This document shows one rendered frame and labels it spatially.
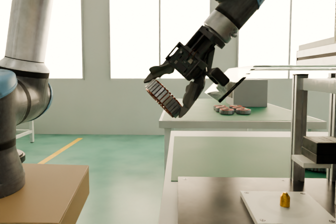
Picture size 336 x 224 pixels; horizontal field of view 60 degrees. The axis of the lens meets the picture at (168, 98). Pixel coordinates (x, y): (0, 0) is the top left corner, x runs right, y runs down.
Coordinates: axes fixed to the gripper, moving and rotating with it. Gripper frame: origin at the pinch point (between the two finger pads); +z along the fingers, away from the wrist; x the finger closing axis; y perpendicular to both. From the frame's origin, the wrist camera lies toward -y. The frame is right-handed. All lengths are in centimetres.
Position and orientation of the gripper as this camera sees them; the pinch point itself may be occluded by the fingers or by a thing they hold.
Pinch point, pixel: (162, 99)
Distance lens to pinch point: 73.8
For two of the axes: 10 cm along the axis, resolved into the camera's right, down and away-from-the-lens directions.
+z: -6.4, 7.4, 1.9
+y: -3.7, -0.9, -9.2
